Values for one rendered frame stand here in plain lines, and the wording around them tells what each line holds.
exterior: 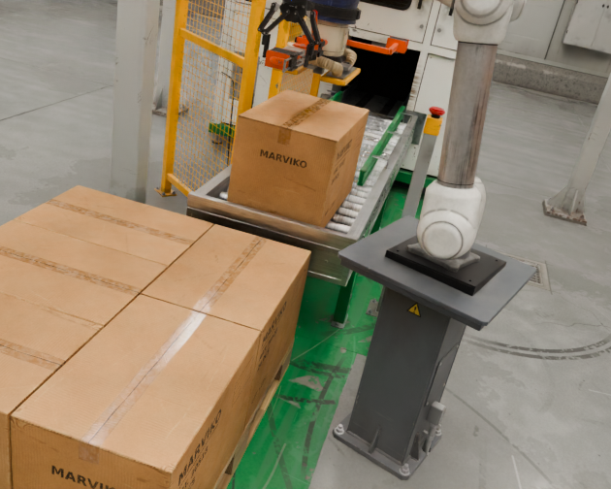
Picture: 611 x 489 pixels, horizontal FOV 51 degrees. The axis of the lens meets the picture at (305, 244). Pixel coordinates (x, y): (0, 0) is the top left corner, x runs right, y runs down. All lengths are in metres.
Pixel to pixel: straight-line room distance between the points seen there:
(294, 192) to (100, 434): 1.30
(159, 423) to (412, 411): 0.97
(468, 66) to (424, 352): 0.91
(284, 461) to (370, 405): 0.35
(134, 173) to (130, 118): 0.29
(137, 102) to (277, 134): 1.15
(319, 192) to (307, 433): 0.90
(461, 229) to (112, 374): 0.97
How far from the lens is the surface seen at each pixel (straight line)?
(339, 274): 2.50
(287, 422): 2.44
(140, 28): 3.33
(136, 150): 3.48
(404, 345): 2.13
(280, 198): 2.51
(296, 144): 2.43
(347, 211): 2.83
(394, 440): 2.34
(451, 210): 1.75
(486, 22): 1.68
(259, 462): 2.28
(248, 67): 3.17
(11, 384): 1.69
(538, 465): 2.67
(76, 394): 1.65
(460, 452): 2.56
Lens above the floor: 1.62
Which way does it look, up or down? 26 degrees down
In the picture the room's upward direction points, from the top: 11 degrees clockwise
